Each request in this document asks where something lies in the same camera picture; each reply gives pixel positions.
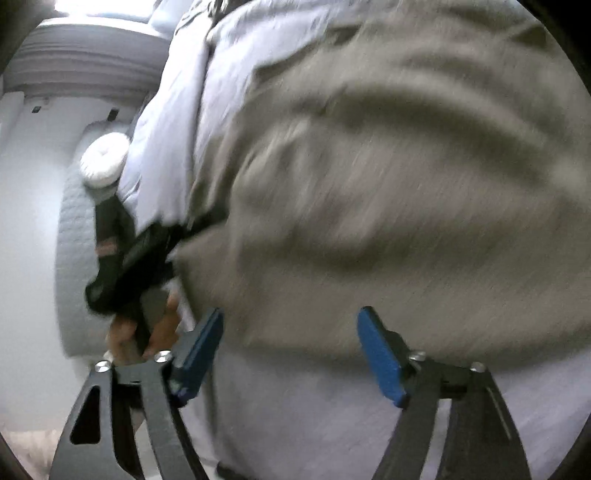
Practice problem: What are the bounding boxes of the lavender embossed bedspread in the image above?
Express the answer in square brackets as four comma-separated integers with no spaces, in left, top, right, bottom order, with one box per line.
[174,0,591,480]

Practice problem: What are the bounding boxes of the taupe knit sweater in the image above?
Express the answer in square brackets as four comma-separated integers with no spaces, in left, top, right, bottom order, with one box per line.
[176,1,590,359]

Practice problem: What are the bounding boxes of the lavender fleece blanket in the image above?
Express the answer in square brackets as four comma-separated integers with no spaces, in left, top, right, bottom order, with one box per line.
[115,27,219,232]

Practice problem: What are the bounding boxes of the grey pleated curtain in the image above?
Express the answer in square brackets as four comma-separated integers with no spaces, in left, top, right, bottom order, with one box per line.
[2,17,170,104]

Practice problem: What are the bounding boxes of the round white pleated cushion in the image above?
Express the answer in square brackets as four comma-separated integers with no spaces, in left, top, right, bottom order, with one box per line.
[79,132,130,189]

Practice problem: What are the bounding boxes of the person's left hand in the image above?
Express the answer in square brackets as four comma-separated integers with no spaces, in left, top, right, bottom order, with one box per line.
[106,292,181,365]

